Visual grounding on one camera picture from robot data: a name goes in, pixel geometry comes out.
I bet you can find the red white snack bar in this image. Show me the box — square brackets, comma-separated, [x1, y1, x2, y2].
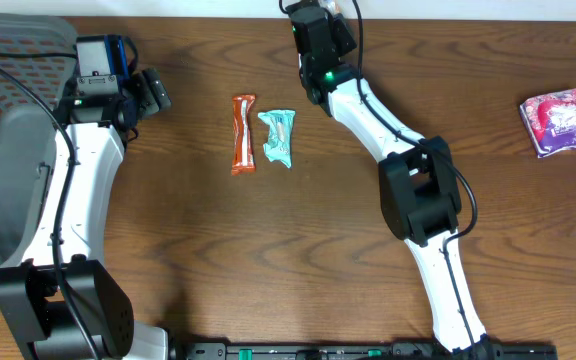
[231, 94, 256, 176]

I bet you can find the teal snack wrapper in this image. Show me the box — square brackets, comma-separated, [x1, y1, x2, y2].
[258, 110, 296, 169]

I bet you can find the purple red snack packet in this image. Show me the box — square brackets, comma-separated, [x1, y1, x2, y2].
[519, 88, 576, 158]

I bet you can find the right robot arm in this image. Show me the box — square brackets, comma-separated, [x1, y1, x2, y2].
[280, 1, 495, 359]

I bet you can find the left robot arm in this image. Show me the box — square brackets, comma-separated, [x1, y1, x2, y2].
[0, 35, 179, 360]

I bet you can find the grey plastic mesh basket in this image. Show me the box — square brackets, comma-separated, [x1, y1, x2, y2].
[0, 13, 78, 267]

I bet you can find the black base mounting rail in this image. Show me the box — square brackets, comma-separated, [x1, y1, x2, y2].
[169, 339, 558, 360]

